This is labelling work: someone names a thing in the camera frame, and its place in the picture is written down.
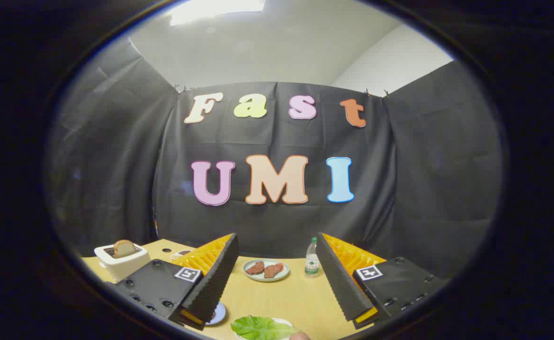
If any white toaster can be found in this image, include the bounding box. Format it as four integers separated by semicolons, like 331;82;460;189
94;242;151;283

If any clear plastic water bottle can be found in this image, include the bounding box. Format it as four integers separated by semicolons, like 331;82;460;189
304;237;321;276

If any blue round plate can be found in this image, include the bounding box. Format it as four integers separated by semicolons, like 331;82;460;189
206;302;227;326

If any green lettuce leaf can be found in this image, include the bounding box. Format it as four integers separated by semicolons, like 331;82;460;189
230;315;300;340

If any black backdrop cloth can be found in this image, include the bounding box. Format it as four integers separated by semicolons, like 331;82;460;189
46;38;504;279

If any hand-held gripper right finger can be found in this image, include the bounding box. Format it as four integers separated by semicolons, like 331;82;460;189
316;232;447;330

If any pale green plate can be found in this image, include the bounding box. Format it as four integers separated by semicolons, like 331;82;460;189
243;259;290;283

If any ceiling light panel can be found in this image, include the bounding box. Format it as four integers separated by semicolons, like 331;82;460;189
170;0;266;26

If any white leaf-shaped plate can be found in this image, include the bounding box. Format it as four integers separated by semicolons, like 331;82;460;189
235;317;294;340

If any toasted bread slice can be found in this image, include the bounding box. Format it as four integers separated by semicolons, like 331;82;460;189
113;239;136;258

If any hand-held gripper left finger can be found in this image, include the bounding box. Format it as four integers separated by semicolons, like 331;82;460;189
103;232;240;331

